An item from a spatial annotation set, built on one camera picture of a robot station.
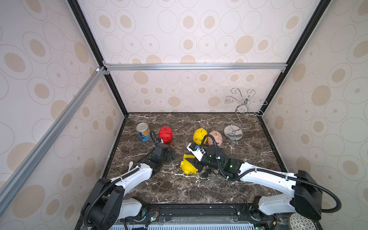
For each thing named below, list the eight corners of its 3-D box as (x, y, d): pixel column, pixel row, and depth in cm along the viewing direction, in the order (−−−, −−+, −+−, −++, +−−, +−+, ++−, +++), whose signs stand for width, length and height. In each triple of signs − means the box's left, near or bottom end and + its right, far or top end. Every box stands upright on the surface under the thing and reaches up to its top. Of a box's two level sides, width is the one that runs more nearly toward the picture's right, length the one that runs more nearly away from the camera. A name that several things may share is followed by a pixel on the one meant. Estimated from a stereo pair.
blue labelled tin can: (139, 141, 105) (134, 132, 96) (141, 132, 110) (137, 122, 101) (149, 141, 105) (146, 132, 96) (151, 132, 110) (148, 122, 101)
